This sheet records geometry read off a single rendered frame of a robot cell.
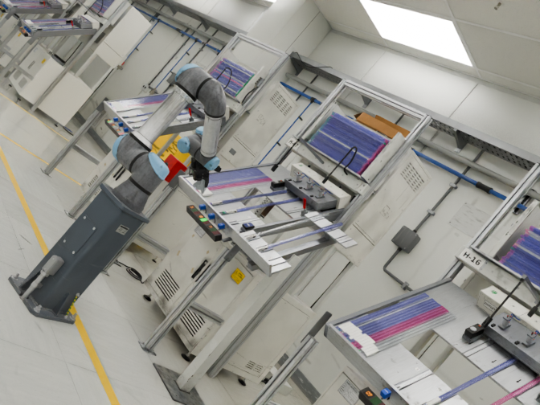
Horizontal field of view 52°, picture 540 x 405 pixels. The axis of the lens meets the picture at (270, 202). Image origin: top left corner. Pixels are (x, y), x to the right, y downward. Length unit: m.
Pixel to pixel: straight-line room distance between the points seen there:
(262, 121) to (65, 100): 3.42
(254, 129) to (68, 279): 2.37
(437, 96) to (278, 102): 1.63
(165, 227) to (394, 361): 2.61
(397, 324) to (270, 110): 2.49
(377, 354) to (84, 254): 1.21
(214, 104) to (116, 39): 4.90
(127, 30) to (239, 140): 3.26
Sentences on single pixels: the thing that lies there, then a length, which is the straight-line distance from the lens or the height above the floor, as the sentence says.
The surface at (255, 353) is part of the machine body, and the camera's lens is 3.36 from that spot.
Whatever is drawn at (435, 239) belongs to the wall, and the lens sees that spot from 4.52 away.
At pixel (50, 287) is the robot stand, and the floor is 0.11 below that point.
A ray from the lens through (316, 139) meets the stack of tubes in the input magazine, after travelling 3.44.
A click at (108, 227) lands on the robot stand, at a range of 2.32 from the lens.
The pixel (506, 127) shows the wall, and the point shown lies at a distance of 4.89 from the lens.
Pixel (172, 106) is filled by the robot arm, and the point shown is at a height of 0.98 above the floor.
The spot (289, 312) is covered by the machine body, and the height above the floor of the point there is 0.53.
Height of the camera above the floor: 0.92
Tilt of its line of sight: 1 degrees up
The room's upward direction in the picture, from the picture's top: 40 degrees clockwise
